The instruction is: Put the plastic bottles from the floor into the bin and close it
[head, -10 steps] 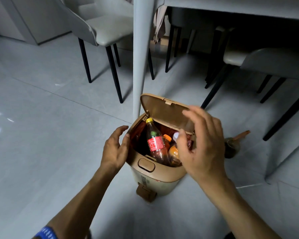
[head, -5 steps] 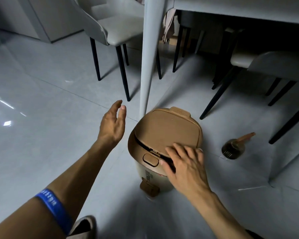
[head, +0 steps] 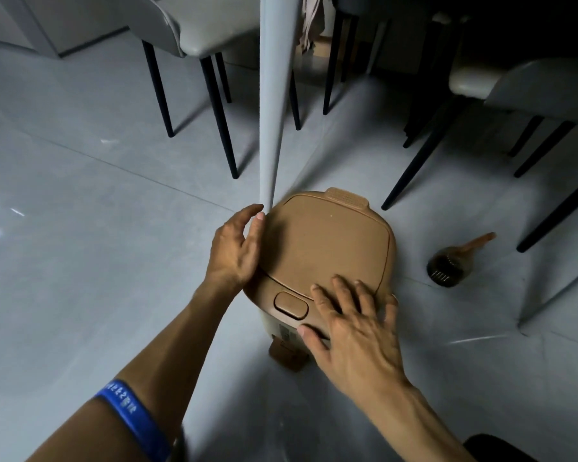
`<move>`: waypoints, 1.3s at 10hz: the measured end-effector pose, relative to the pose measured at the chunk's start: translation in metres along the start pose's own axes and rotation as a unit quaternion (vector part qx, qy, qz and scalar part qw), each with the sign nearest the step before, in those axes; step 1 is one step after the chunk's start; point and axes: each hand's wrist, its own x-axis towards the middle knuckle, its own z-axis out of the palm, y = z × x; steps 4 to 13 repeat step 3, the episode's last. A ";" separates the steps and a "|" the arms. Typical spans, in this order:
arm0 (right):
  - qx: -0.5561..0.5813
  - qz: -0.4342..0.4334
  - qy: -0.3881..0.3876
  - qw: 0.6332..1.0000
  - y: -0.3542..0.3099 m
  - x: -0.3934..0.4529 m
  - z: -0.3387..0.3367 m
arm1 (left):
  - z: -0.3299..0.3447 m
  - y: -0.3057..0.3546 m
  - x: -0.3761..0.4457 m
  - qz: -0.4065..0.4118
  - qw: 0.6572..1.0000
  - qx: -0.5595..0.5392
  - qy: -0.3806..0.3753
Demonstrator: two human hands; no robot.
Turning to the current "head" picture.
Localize person's right hand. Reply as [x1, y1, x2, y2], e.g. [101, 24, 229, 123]
[295, 275, 411, 406]

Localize person's left hand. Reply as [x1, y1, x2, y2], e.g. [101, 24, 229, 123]
[202, 203, 267, 298]

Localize brown plastic trash bin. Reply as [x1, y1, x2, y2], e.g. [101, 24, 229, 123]
[242, 187, 399, 373]

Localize person's left forearm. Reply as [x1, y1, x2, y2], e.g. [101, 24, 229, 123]
[26, 278, 238, 462]

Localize person's black shorts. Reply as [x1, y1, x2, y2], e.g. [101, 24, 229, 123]
[463, 433, 541, 462]

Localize blue wristband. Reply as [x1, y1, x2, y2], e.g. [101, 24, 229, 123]
[93, 378, 172, 462]

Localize beige hanging cloth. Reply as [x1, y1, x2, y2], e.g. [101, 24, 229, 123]
[300, 0, 324, 55]

